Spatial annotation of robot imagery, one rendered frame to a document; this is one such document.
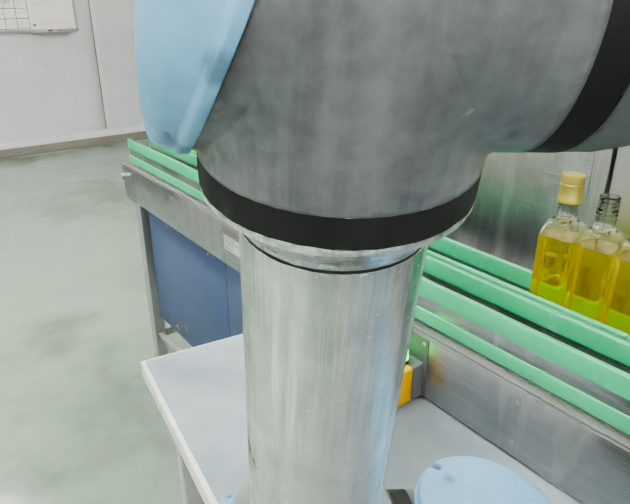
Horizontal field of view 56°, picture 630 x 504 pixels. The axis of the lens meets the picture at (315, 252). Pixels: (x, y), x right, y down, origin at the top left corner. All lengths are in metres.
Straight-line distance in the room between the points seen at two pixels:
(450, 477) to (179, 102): 0.39
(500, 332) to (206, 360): 0.57
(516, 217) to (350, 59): 1.08
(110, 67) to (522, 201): 5.64
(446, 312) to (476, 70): 0.84
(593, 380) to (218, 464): 0.55
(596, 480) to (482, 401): 0.19
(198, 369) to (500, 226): 0.67
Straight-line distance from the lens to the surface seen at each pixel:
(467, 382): 1.00
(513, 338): 0.93
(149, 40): 0.18
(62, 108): 6.42
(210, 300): 1.78
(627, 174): 1.07
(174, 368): 1.18
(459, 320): 0.99
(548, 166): 1.18
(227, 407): 1.07
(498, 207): 1.26
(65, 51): 6.39
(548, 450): 0.95
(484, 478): 0.51
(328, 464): 0.32
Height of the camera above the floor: 1.40
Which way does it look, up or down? 23 degrees down
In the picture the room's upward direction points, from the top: straight up
